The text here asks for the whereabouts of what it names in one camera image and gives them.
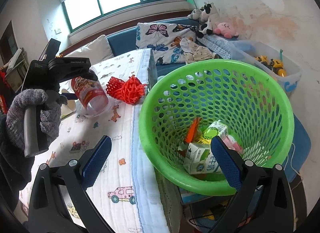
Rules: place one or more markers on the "blue white milk carton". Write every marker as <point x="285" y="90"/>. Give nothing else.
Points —
<point x="200" y="160"/>

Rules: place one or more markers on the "cow plush toy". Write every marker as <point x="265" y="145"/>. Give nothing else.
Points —
<point x="206" y="16"/>

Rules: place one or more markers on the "beige paper cup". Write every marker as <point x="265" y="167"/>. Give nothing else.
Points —
<point x="70" y="107"/>

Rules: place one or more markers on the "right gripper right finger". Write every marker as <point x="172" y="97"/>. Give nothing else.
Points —
<point x="262" y="202"/>

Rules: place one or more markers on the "pink Franzzi snack bag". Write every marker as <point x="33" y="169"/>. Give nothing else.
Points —
<point x="232" y="144"/>

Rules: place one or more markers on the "green plastic mesh basket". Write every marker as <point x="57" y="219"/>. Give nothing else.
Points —
<point x="246" y="99"/>

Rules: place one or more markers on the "blue patterned folded blanket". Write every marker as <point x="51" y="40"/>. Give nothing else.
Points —
<point x="218" y="45"/>

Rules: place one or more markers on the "white sofa cushion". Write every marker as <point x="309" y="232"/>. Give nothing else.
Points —
<point x="97" y="50"/>

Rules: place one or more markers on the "orange snack wrapper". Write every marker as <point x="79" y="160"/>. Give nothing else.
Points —
<point x="193" y="132"/>

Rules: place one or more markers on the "red snack cup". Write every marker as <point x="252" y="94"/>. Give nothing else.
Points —
<point x="90" y="94"/>

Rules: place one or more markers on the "yellow toy truck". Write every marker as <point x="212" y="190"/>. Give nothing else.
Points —
<point x="275" y="65"/>

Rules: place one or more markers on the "grey gloved left hand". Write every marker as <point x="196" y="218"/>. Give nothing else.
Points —
<point x="32" y="113"/>

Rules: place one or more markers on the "pink plush toy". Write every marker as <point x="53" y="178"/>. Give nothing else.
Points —
<point x="226" y="30"/>

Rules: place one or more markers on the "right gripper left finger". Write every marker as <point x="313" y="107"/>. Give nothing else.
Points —
<point x="47" y="210"/>

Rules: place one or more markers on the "green yellow juice bottle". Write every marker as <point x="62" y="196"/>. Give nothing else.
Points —
<point x="217" y="128"/>

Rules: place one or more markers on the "butterfly print pillow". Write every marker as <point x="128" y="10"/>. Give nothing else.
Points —
<point x="164" y="40"/>

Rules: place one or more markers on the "beige crumpled cloth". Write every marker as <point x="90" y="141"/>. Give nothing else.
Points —
<point x="192" y="52"/>

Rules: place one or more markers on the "clear plastic toy box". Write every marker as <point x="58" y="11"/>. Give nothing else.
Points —
<point x="246" y="50"/>

